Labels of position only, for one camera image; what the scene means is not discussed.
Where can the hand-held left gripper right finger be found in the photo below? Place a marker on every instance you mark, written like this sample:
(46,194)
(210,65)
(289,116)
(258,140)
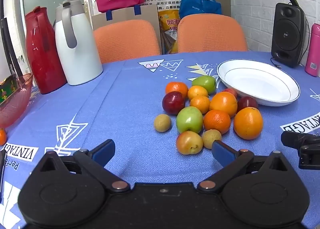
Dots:
(222,151)

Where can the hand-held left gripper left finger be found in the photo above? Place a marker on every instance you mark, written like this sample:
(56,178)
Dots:
(105,149)

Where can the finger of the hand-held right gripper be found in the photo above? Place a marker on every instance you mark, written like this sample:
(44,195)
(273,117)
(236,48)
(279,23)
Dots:
(295,139)

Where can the longan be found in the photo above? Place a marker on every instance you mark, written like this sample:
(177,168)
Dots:
(162,123)
(210,138)

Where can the yellow-red nectarine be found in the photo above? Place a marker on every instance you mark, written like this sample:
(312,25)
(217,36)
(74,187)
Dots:
(188,143)

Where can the large orange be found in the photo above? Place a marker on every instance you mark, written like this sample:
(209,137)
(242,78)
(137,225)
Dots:
(248,123)
(223,103)

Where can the large green apple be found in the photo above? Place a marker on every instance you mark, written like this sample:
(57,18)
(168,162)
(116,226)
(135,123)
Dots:
(188,119)

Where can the small tangerine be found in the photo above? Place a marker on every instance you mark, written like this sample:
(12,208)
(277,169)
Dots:
(200,104)

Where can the dark red plum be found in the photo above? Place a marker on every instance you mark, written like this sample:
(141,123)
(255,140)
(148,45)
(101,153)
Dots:
(172,103)
(247,103)

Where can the red nectarine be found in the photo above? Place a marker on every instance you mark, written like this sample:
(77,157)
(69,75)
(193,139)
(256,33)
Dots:
(231,91)

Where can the small yellow orange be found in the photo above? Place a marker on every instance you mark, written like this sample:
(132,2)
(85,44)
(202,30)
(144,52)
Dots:
(197,92)

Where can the white plate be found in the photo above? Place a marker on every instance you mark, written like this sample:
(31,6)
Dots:
(260,81)

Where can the small green apple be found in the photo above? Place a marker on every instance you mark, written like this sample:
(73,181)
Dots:
(205,83)

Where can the blue printed tablecloth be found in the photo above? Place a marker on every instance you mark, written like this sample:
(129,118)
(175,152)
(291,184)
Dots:
(125,99)

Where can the white thermos jug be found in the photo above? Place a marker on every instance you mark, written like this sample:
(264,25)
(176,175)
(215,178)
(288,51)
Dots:
(80,64)

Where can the pink bottle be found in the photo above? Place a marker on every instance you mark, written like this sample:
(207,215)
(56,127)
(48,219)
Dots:
(313,51)

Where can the pink plastic bowl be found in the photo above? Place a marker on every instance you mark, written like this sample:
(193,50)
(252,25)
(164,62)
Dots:
(15,111)

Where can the red thermos jug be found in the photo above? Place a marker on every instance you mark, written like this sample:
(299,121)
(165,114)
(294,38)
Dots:
(42,69)

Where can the black speaker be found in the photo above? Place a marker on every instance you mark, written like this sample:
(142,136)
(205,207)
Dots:
(287,36)

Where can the black flat device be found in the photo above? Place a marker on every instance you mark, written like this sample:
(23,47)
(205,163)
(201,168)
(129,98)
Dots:
(2,176)

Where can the orange chair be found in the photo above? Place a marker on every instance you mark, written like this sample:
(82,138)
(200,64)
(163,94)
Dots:
(212,34)
(125,41)

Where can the green patterned box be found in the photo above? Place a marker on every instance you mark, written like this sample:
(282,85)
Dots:
(7,89)

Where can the yellow snack bag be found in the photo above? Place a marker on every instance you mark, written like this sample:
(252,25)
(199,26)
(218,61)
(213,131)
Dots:
(168,24)

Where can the brown paper bag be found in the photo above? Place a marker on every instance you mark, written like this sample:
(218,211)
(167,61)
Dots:
(150,14)

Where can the blue plastic bag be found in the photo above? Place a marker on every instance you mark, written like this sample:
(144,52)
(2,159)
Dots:
(200,7)

